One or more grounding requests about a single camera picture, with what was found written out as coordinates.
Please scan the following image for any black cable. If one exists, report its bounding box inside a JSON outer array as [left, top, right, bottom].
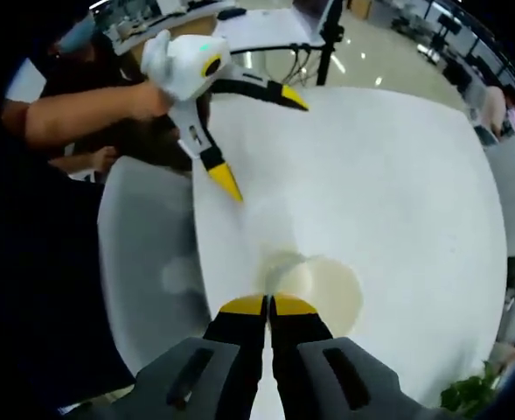
[[230, 42, 328, 87]]

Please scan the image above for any person's head with mask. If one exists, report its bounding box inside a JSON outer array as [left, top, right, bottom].
[[42, 8, 101, 58]]

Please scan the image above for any green potted plant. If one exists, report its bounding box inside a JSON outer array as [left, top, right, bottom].
[[439, 360, 503, 415]]

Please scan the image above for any grey chair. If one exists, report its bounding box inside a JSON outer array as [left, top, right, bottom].
[[97, 156, 212, 380]]

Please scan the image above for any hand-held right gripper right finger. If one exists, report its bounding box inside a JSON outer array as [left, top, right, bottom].
[[268, 293, 455, 420]]

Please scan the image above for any person's left hand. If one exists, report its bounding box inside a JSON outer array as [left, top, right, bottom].
[[136, 80, 174, 118]]

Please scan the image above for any black tripod stand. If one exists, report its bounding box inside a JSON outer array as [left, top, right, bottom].
[[316, 0, 345, 87]]

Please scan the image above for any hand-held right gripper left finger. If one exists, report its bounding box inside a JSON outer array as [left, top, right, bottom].
[[58, 293, 269, 420]]

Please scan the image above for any person's dark clothing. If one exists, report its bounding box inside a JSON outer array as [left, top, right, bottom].
[[0, 56, 136, 420]]

